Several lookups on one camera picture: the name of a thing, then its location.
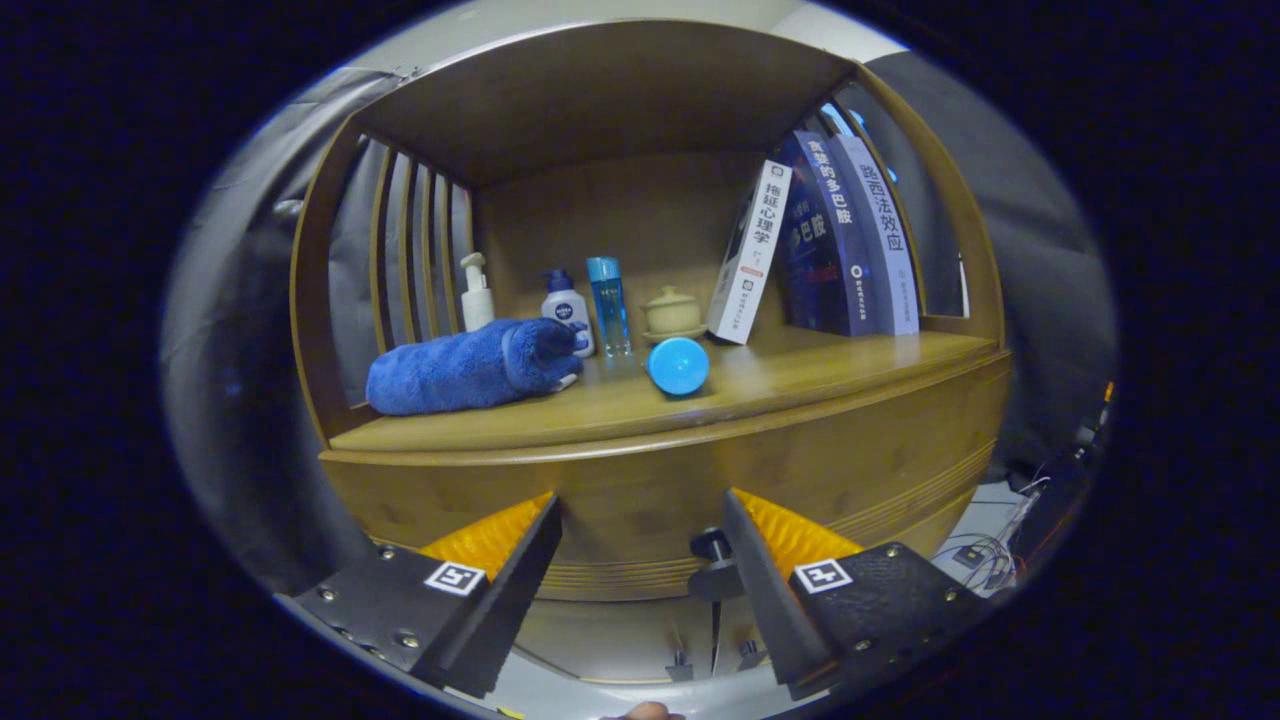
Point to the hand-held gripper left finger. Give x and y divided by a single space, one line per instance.
520 590

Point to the white book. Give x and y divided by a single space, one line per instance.
750 270

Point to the white lotion bottle blue cap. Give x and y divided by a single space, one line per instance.
567 310

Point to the white pump bottle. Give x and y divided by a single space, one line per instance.
477 305

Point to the wooden cabinet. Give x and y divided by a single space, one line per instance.
620 200

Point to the clear blue bottle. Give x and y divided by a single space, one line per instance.
607 310

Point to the wooden cabinet door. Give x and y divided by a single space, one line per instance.
600 640
735 640

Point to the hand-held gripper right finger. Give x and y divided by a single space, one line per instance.
760 600

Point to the wooden drawer with black knob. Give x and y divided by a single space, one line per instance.
650 480

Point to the beige lidded tea cup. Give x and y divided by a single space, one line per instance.
672 315

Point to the grey-purple book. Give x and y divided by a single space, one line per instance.
885 240

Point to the dark blue book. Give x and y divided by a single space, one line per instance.
830 250

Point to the blue rolled towel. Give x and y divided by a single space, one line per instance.
450 368

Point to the blue and white cosmetic tube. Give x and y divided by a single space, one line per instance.
678 366

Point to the wooden countertop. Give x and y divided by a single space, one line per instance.
800 370

